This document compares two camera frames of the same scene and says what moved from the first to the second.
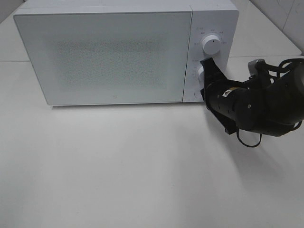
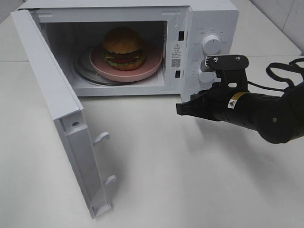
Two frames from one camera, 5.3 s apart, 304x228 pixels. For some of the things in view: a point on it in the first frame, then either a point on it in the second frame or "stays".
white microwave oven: x=98 y=52 stays
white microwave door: x=107 y=58 to x=66 y=110
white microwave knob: x=212 y=44 stays
